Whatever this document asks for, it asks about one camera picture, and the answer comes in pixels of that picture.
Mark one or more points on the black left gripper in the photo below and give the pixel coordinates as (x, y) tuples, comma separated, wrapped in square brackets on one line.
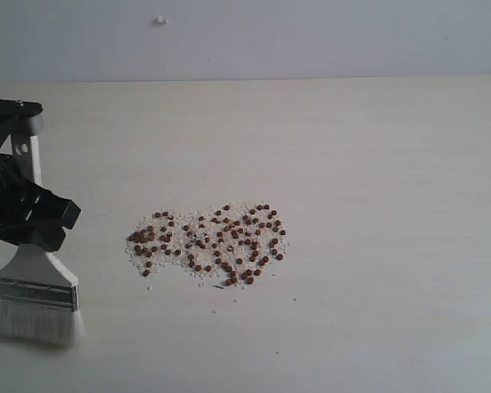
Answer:
[(20, 172)]

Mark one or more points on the white paint brush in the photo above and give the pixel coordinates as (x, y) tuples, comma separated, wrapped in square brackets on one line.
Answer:
[(39, 297)]

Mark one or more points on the pile of brown beans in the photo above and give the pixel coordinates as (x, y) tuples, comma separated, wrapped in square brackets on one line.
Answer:
[(232, 244)]

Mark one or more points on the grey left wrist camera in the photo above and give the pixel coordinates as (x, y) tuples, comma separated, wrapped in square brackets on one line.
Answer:
[(33, 125)]

